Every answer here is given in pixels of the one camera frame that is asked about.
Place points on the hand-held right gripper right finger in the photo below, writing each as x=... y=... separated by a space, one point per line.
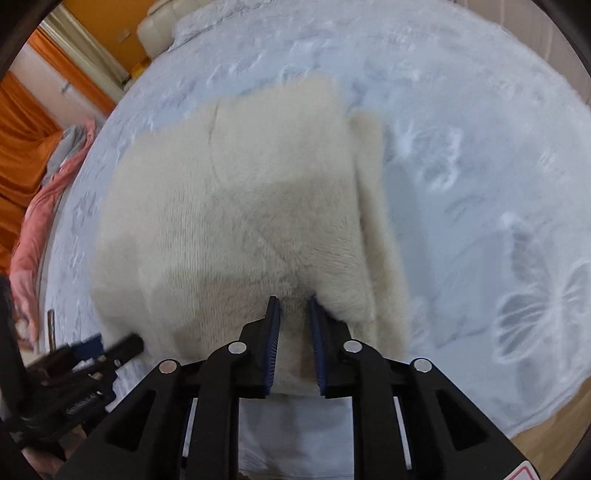
x=317 y=346

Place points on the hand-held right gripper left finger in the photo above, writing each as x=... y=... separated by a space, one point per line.
x=273 y=346

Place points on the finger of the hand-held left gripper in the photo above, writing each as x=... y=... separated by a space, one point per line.
x=90 y=346
x=127 y=348

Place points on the beige sweater with black hearts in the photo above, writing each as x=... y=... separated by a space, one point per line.
x=240 y=221

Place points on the pink quilt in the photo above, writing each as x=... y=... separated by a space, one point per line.
x=41 y=221

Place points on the bed with butterfly-print cover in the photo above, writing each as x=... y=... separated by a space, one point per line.
x=461 y=207

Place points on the grey cloth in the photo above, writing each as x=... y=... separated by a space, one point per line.
x=64 y=147

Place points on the orange curtain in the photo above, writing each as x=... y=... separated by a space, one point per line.
x=23 y=138

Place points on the yellow box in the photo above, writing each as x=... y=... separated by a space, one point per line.
x=137 y=70

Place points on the beige padded headboard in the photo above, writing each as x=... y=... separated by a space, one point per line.
x=159 y=25

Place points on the blue floral pillow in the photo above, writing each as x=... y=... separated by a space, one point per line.
x=198 y=23

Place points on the white wall switch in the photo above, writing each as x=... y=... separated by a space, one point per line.
x=123 y=35

